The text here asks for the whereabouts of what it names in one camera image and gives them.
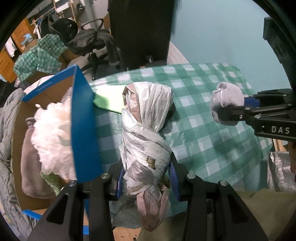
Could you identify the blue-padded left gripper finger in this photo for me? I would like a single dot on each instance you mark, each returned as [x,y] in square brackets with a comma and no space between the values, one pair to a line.
[104,192]

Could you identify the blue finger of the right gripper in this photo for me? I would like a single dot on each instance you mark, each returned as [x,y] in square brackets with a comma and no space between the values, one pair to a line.
[251,102]

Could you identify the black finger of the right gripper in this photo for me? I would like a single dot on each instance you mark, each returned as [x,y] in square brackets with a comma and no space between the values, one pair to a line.
[234,114]

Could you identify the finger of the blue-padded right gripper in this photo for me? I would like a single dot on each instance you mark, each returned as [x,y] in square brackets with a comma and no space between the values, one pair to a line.
[215,211]

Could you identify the green glitter cloth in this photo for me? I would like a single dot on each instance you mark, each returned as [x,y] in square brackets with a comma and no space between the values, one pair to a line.
[54,181]

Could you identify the grey fleece slipper sock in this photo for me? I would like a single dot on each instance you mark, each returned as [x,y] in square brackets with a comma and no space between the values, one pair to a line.
[33,185]

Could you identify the white mesh bath pouf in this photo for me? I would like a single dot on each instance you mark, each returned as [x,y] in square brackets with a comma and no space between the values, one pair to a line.
[52,138]

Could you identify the twisted white plastic bag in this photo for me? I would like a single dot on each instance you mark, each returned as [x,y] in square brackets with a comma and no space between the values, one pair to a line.
[144,153]

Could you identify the light green cloth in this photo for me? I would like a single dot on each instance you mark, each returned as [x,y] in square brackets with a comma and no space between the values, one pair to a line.
[109,97]

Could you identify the black glove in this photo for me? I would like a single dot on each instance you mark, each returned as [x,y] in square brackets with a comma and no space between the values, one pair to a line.
[169,114]

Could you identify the person's right hand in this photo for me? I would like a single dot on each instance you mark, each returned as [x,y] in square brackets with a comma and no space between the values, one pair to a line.
[292,154]

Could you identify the grey quilted duvet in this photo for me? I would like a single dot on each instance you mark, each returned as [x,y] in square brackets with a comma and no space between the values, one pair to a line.
[20,224]

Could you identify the green checkered tablecloth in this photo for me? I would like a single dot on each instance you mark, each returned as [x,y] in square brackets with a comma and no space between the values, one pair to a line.
[211,151]

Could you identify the silver plastic bag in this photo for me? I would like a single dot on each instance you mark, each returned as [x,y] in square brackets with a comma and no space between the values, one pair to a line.
[279,176]

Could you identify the blue-rimmed cardboard box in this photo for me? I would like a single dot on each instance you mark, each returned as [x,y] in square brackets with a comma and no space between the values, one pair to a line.
[83,131]

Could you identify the black dumbbell roller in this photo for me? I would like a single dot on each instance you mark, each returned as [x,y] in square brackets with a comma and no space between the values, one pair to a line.
[149,59]

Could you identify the large black hanging coat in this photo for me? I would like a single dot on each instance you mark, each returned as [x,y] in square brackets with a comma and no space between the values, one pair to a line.
[140,29]

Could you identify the beige mattress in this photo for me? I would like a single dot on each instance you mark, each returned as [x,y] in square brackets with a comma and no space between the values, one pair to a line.
[36,84]

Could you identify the black office chair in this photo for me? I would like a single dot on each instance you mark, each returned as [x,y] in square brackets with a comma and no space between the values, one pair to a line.
[98,44]

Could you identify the green checkered cloth on boxes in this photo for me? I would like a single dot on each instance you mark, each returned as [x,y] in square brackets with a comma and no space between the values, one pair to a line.
[42,57]

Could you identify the wooden louvered wardrobe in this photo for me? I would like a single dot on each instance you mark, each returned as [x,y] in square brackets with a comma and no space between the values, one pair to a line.
[14,47]

